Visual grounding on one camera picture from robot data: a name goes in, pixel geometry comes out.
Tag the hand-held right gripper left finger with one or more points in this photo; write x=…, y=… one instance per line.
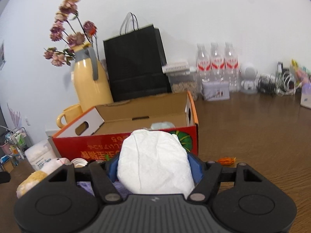
x=113, y=171

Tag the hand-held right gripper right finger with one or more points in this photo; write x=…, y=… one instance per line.
x=197, y=168

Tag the white round cap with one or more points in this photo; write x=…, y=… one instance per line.
x=79, y=162

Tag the white tissue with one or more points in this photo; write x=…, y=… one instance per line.
x=155, y=160

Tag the red and orange cardboard box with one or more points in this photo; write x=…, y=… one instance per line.
x=150, y=111

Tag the clear cotton swab container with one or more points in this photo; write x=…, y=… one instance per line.
x=38, y=154

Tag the white and yellow plush toy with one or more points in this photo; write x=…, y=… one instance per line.
x=31, y=182

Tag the orange peel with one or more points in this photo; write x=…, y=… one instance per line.
x=227, y=160

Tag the light blue item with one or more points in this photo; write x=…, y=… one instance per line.
x=162, y=125

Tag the yellow mug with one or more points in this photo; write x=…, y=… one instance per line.
x=70, y=116

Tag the pale printed tin box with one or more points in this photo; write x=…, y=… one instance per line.
x=215, y=91

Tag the clear jar of seeds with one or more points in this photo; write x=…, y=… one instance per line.
x=182, y=87

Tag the yellow thermos jug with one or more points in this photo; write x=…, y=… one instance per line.
x=90, y=85

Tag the storage cart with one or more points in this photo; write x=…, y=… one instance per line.
x=14, y=140

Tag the clear water bottle red label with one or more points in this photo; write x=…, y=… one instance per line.
x=217, y=62
x=203, y=63
x=231, y=63

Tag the black paper bag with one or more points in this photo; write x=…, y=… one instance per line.
x=136, y=65

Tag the white robot toy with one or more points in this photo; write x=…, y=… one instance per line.
x=249, y=72

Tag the purple tissue box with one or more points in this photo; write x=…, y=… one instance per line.
x=306, y=97

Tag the dried pink roses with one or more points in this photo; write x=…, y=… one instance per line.
x=73, y=40

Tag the colourful snack packets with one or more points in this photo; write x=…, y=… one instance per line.
x=301, y=70

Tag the white wall socket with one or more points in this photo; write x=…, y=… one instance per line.
x=28, y=121

